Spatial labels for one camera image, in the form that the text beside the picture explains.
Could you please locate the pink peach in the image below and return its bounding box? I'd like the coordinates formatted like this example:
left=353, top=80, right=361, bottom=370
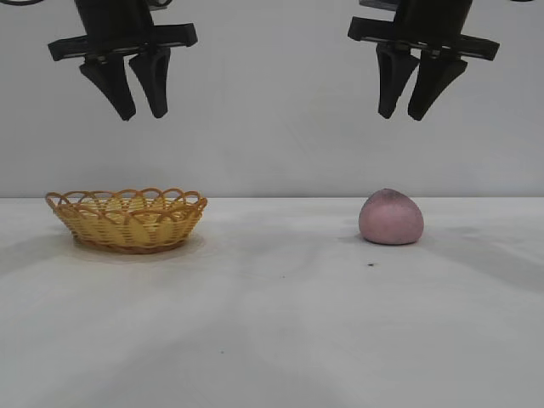
left=359, top=187, right=425, bottom=247

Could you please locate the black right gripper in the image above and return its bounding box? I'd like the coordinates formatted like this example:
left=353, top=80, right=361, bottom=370
left=347, top=0, right=501, bottom=122

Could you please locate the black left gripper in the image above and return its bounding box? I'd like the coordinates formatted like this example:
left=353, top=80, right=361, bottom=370
left=47, top=0, right=199, bottom=122

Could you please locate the yellow woven wicker basket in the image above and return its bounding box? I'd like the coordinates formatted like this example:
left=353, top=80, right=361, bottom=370
left=45, top=187, right=209, bottom=255

